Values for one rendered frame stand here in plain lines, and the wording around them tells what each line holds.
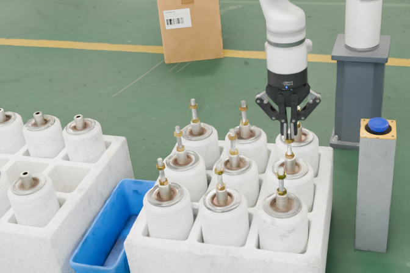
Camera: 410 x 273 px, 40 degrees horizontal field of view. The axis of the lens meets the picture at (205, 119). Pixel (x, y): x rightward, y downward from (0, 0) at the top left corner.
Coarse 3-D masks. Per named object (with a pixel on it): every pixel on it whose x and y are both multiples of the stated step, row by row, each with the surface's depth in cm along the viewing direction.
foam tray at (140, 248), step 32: (320, 160) 130; (320, 192) 120; (256, 224) 114; (320, 224) 112; (128, 256) 114; (160, 256) 112; (192, 256) 110; (224, 256) 107; (256, 256) 106; (288, 256) 105; (320, 256) 105
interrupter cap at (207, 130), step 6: (186, 126) 134; (204, 126) 134; (210, 126) 133; (186, 132) 132; (204, 132) 132; (210, 132) 131; (186, 138) 130; (192, 138) 130; (198, 138) 129; (204, 138) 129
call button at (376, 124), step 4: (372, 120) 115; (376, 120) 115; (380, 120) 114; (384, 120) 114; (368, 124) 115; (372, 124) 113; (376, 124) 113; (380, 124) 113; (384, 124) 113; (388, 124) 113; (372, 128) 113; (376, 128) 113; (380, 128) 112; (384, 128) 113
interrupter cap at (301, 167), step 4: (276, 160) 119; (280, 160) 119; (296, 160) 118; (300, 160) 118; (276, 164) 118; (280, 164) 118; (284, 164) 118; (296, 164) 118; (300, 164) 117; (304, 164) 117; (272, 168) 117; (276, 168) 117; (284, 168) 117; (296, 168) 116; (300, 168) 116; (304, 168) 116; (308, 168) 116; (288, 172) 116; (292, 172) 115; (296, 172) 115; (300, 172) 115; (304, 172) 114; (288, 176) 114; (292, 176) 114; (296, 176) 114; (300, 176) 113
